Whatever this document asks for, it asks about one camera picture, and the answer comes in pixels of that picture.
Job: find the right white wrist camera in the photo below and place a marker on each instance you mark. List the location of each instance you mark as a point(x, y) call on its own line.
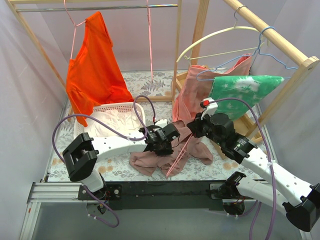
point(209, 107)

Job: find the green tie dye shirt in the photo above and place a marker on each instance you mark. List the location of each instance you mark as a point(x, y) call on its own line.
point(251, 89)

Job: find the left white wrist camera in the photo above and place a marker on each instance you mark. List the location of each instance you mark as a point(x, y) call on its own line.
point(161, 123)

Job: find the pale pink cloth in basket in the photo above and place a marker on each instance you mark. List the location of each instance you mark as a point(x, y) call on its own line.
point(122, 122)

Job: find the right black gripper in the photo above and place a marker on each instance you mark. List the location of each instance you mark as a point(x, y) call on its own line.
point(194, 125)

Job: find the pink hanger seen edge on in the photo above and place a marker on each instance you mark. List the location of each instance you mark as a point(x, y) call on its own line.
point(150, 40)

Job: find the white plastic laundry basket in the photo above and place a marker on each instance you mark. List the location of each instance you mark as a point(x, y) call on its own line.
point(121, 107)

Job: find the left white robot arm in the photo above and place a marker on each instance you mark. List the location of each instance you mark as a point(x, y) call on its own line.
point(82, 154)

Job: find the dusty pink t shirt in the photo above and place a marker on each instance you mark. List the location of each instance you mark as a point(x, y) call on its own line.
point(147, 162)

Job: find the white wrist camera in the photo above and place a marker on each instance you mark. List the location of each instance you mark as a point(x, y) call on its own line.
point(209, 107)
point(161, 123)

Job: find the pink wire hanger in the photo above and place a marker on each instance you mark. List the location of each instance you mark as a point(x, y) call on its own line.
point(179, 156)

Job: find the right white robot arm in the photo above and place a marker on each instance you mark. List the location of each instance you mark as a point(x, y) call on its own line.
point(297, 199)

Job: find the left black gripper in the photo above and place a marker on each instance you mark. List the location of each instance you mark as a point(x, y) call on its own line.
point(163, 148)

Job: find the floral table mat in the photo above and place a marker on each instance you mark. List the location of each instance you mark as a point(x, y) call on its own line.
point(118, 168)

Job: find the salmon pink shirt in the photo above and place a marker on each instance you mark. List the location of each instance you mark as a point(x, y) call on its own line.
point(197, 86)

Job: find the cream plastic hanger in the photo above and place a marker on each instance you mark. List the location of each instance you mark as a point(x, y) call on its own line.
point(187, 53)

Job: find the blue wire hanger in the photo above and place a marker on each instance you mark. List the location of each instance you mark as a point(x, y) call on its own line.
point(257, 52)

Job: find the left wooden clothes rack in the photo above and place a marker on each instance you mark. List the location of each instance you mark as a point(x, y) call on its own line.
point(100, 50)

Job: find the orange t shirt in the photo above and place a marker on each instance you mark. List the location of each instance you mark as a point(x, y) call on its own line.
point(95, 67)

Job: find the pink hanger holding orange shirt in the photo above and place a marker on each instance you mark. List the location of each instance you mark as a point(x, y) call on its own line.
point(75, 26)

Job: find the black base bar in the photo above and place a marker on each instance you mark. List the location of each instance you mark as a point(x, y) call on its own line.
point(181, 194)

